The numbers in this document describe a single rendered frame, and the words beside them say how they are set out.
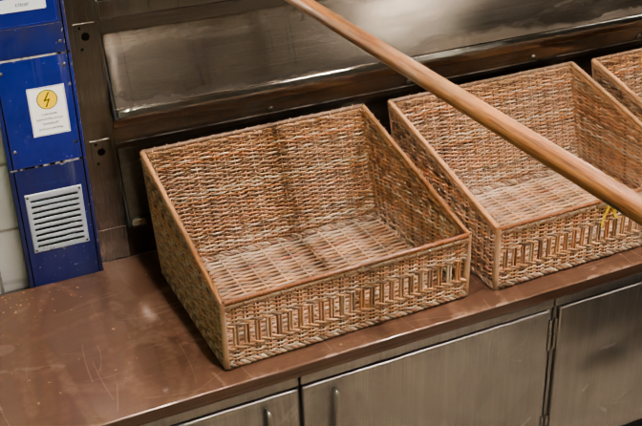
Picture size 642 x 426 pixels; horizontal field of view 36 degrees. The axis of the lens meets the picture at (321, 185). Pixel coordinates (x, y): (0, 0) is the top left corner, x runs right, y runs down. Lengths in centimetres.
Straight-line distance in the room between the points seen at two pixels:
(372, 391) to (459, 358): 21
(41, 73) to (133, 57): 20
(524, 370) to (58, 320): 101
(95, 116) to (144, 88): 12
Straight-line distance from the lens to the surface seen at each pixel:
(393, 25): 236
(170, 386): 190
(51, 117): 210
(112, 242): 229
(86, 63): 212
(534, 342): 223
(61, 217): 220
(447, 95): 148
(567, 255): 223
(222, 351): 191
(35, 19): 204
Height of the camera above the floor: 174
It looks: 27 degrees down
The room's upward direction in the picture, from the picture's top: 2 degrees counter-clockwise
